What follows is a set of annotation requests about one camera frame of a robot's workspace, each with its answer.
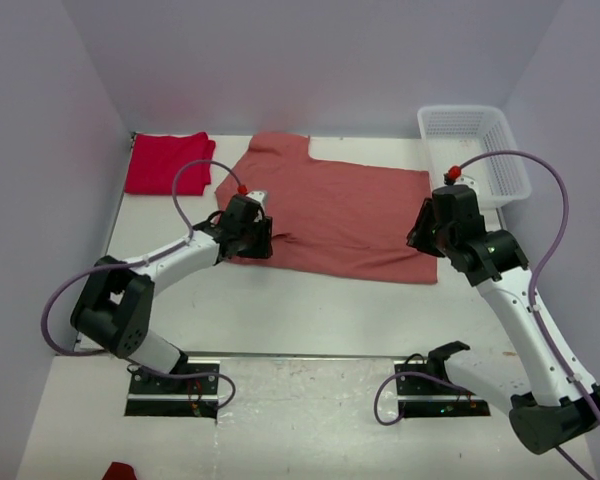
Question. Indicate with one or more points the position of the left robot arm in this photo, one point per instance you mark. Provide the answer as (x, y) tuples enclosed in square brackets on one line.
[(115, 305)]

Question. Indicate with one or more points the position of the salmon pink t shirt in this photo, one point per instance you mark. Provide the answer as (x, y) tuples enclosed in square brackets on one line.
[(337, 218)]

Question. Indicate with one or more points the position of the white plastic basket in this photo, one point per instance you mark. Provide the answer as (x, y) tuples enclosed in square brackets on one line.
[(453, 134)]

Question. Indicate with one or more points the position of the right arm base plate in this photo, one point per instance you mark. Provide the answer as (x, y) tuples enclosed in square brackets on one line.
[(421, 398)]

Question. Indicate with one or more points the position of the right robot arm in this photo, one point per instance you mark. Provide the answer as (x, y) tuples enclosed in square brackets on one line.
[(548, 395)]

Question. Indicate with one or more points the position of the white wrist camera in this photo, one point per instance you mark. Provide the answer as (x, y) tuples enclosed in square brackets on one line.
[(455, 177), (259, 196)]

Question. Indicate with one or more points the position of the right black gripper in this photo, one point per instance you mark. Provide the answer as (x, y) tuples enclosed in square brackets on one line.
[(417, 236)]

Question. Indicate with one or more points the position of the folded red t shirt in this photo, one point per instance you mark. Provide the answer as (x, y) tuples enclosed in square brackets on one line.
[(155, 161)]

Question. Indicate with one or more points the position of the red cloth at bottom edge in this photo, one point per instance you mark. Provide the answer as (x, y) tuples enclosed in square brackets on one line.
[(119, 471)]

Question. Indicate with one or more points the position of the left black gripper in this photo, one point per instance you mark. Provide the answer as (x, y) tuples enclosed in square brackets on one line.
[(262, 249)]

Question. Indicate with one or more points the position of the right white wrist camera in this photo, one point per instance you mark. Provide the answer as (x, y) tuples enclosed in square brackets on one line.
[(455, 177)]

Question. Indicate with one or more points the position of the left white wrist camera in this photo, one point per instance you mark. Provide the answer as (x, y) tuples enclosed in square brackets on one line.
[(259, 196)]

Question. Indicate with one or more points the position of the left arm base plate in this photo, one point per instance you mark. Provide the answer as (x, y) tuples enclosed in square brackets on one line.
[(151, 396)]

